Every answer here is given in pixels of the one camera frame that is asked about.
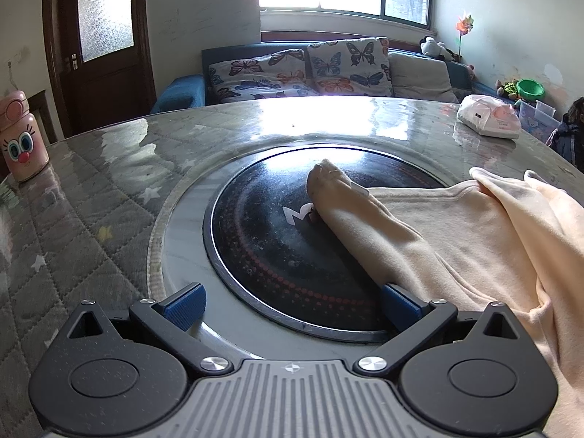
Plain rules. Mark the butterfly print back cushion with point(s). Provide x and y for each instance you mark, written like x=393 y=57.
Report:
x=260 y=66

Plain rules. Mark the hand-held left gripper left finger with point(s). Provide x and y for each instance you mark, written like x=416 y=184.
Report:
x=187 y=306

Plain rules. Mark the dark wooden glass-panel door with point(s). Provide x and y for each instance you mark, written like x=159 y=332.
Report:
x=114 y=86

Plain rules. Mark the green plastic bowl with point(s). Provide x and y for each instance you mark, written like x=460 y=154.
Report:
x=530 y=87

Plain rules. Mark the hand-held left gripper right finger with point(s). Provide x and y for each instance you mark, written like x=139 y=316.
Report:
x=398 y=306

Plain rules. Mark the dark wooden chair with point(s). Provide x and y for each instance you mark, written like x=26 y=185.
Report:
x=43 y=114

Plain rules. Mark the blue sofa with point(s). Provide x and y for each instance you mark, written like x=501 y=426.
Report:
x=182 y=93

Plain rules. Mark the beige cushion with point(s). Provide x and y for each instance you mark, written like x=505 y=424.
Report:
x=422 y=77

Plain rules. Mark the colourful pinwheel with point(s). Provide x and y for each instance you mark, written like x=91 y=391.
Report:
x=464 y=25

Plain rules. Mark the large butterfly print cushion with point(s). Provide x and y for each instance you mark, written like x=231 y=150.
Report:
x=349 y=66

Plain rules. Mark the white plastic bag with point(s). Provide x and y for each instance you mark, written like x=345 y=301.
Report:
x=488 y=116

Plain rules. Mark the cream garment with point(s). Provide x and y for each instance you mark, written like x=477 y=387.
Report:
x=456 y=237

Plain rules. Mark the black round induction cooktop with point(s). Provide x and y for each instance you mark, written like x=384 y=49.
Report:
x=264 y=237

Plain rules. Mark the green yellow plush toy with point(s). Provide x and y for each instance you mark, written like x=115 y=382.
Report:
x=507 y=89

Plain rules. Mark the pink cartoon face bottle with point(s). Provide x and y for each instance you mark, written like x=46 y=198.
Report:
x=25 y=146

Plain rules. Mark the butterfly print seat cushion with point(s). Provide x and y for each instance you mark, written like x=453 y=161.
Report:
x=264 y=89

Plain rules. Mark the panda plush toy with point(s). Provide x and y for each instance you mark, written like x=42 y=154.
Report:
x=433 y=48

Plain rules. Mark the clear plastic storage box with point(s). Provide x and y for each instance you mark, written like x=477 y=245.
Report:
x=538 y=121

